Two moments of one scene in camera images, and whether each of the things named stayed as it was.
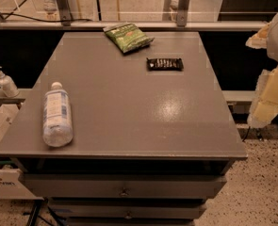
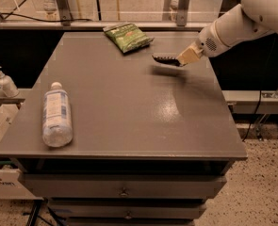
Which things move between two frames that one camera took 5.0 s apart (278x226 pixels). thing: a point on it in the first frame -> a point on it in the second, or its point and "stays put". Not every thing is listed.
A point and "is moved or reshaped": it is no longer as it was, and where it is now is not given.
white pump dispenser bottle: (6, 83) stays put
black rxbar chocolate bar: (164, 64) is moved or reshaped
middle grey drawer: (126, 208) stays put
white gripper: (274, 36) -> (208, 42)
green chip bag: (127, 37) stays put
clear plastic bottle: (57, 129) stays put
